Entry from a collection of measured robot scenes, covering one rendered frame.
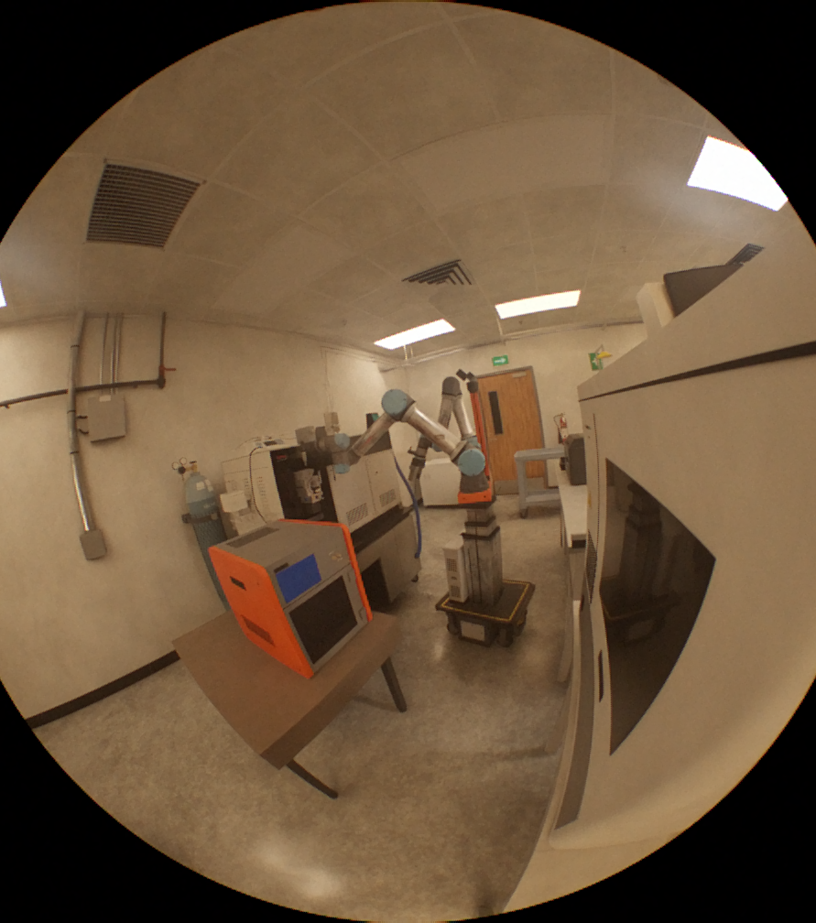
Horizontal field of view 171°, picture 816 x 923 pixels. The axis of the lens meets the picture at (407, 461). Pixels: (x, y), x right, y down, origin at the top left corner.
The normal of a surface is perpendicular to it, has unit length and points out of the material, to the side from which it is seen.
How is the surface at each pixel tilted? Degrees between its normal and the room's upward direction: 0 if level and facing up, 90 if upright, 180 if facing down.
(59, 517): 90
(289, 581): 90
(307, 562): 90
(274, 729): 0
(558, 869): 0
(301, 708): 0
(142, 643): 90
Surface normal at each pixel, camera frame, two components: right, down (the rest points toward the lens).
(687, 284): -0.78, 0.20
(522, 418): -0.47, 0.18
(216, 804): -0.17, -0.98
